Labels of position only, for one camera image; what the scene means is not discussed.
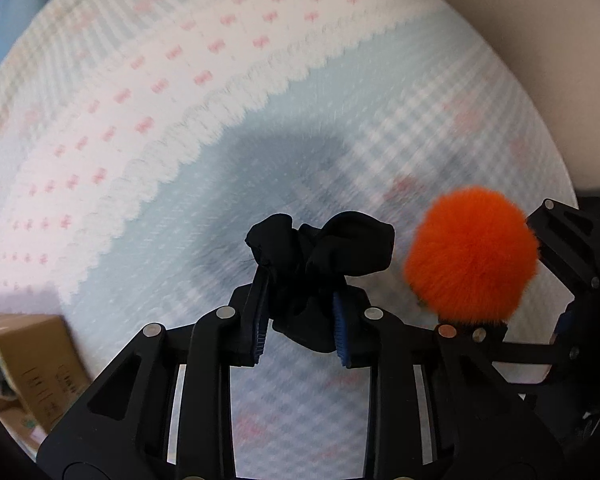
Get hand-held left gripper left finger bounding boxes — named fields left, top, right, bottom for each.
left=36, top=260, right=272, bottom=480

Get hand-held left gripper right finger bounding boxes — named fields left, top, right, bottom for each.
left=332, top=285, right=567, bottom=480

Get black scrunchie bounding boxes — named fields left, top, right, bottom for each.
left=245, top=212, right=396, bottom=354

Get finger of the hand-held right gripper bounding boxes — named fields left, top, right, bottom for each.
left=437, top=321, right=578, bottom=363
left=526, top=199, right=600, bottom=293

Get orange fluffy pompom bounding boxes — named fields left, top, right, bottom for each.
left=404, top=186, right=540, bottom=324

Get brown cardboard box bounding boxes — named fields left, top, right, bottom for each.
left=0, top=311, right=94, bottom=437

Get checked pastel bed sheet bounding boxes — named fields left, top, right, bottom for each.
left=0, top=0, right=581, bottom=480

